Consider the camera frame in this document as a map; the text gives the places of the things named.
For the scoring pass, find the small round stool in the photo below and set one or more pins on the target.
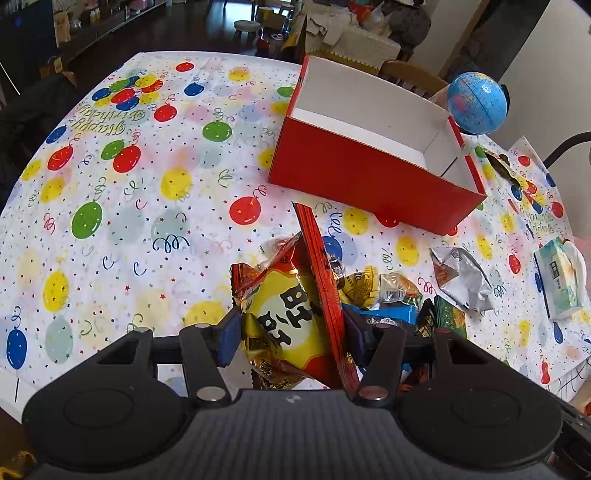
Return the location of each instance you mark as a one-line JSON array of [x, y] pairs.
[[247, 31]]

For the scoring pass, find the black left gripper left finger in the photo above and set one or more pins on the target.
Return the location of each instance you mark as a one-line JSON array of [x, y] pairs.
[[204, 349]]

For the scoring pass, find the dark wrapper on table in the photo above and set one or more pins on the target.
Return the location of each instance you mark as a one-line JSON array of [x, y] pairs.
[[502, 168]]

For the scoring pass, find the tv cabinet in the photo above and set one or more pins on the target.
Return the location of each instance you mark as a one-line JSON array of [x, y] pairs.
[[102, 21]]

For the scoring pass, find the sofa with clothes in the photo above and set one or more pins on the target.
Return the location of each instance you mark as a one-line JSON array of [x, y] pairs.
[[364, 34]]

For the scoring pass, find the red long snack pack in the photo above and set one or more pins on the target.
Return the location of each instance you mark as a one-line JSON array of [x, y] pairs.
[[329, 297]]

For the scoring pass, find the balloon pattern tablecloth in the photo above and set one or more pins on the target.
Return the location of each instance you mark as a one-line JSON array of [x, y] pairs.
[[137, 203]]

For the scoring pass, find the yellow snack packet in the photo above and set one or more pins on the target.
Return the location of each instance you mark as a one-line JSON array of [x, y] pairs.
[[360, 289]]

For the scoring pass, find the tissue pack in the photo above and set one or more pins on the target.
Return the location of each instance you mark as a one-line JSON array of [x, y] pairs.
[[563, 274]]

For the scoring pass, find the black desk lamp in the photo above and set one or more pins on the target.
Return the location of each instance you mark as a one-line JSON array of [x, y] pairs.
[[566, 145]]

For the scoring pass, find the black sesame snack packet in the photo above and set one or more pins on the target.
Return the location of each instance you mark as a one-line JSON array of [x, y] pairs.
[[426, 321]]

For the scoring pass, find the red cardboard box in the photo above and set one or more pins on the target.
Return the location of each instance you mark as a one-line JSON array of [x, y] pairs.
[[357, 139]]

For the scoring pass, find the blue desk globe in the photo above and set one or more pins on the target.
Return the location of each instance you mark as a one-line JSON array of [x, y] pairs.
[[478, 104]]

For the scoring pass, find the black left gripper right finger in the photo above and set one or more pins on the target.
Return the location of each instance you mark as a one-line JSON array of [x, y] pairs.
[[379, 351]]

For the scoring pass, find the egg picture snack packet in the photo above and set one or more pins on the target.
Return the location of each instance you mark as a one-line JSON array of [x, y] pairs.
[[397, 288]]

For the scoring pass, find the blue snack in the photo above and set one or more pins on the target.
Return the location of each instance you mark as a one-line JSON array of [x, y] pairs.
[[404, 313]]

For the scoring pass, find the wooden chair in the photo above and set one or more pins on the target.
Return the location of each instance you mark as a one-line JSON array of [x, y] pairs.
[[412, 78]]

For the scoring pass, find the yellow red chip bag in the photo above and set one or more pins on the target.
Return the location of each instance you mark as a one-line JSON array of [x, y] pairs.
[[283, 327]]

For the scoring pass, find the silver foil snack bag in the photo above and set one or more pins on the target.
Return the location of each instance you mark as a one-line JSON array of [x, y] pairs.
[[462, 279]]

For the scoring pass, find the green snack packet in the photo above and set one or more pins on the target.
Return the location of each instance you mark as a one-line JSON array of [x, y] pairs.
[[450, 317]]

